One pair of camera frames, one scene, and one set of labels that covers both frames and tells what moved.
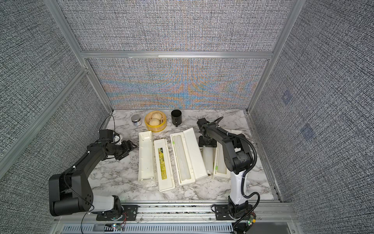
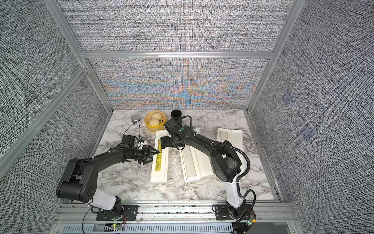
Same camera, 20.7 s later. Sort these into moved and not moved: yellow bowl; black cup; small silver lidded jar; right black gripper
Moved: right black gripper
Not moved: small silver lidded jar; black cup; yellow bowl
